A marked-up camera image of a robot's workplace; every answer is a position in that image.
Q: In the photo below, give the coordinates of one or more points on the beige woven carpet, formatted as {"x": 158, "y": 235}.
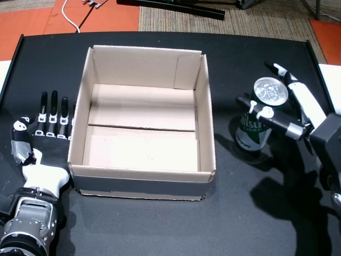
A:
{"x": 253, "y": 24}

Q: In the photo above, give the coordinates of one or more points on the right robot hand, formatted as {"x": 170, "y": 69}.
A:
{"x": 306, "y": 101}

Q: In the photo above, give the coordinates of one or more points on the black stand foot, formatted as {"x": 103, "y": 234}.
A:
{"x": 247, "y": 3}

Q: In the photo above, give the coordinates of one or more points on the dark tripod pole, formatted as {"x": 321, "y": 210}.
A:
{"x": 317, "y": 9}

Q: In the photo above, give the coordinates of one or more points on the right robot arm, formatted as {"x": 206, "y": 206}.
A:
{"x": 330, "y": 138}

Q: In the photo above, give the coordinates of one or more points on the left robot hand taped thumb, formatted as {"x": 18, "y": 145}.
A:
{"x": 45, "y": 173}

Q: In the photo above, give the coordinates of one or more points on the open cardboard box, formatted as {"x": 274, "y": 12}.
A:
{"x": 144, "y": 184}

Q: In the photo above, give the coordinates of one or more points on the grey metal bracket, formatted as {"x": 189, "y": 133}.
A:
{"x": 92, "y": 2}

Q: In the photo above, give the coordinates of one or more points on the green soda can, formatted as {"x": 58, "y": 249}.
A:
{"x": 253, "y": 138}

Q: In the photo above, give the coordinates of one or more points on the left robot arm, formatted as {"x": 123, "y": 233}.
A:
{"x": 29, "y": 221}

